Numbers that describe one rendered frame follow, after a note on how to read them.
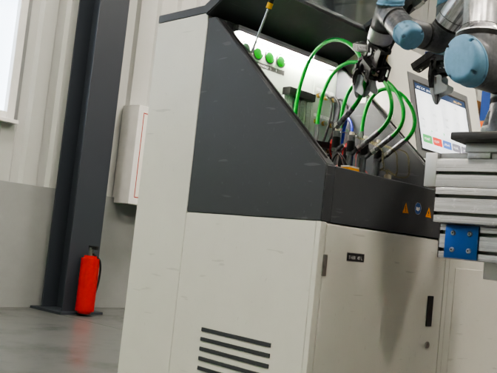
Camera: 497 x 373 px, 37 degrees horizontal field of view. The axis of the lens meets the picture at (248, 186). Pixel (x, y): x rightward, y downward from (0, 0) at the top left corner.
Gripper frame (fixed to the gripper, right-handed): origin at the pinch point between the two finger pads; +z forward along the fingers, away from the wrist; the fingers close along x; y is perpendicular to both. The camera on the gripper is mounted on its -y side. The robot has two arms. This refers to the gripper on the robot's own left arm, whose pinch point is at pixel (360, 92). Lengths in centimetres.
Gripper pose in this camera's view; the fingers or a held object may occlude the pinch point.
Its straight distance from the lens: 239.6
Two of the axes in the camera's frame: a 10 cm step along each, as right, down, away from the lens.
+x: 9.4, -1.0, 3.2
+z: -1.4, 7.5, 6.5
